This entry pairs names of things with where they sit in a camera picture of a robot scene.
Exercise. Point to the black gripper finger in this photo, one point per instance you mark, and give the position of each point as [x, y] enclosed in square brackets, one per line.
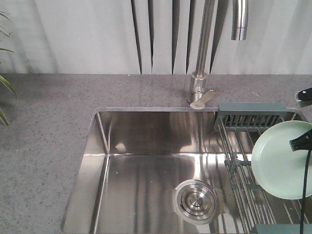
[303, 142]

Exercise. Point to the mint green round plate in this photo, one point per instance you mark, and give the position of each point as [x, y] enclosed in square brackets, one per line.
[276, 167]

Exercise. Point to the stainless steel faucet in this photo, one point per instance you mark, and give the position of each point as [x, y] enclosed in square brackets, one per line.
[198, 96]

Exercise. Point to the roll-up dish drying rack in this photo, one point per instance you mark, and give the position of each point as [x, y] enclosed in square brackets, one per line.
[239, 126]

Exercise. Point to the round steel sink drain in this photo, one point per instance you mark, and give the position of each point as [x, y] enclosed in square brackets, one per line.
[196, 202]

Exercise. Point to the stainless steel sink basin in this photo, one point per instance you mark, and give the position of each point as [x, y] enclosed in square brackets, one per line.
[133, 161]

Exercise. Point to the white pleated curtain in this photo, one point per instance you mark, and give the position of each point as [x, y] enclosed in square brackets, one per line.
[152, 37]

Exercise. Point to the green potted plant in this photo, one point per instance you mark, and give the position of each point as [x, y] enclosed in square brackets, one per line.
[4, 31]

